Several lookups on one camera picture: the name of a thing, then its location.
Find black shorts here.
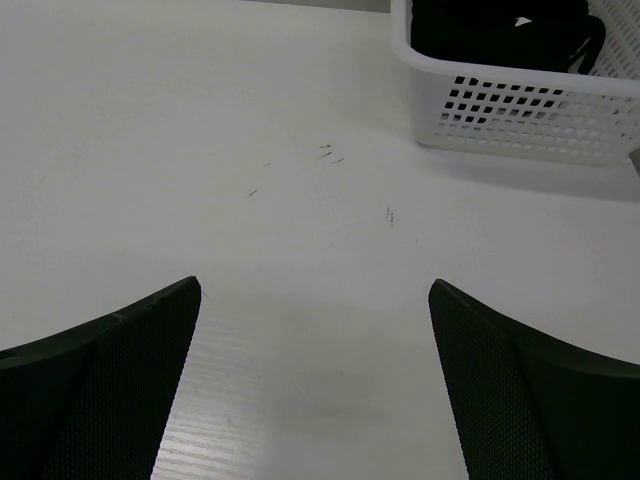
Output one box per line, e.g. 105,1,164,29
410,1,606,75

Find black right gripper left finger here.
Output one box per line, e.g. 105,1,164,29
1,277,201,479

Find white plastic basket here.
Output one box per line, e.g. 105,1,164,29
390,1,639,165

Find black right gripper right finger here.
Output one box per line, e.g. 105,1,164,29
428,279,639,479

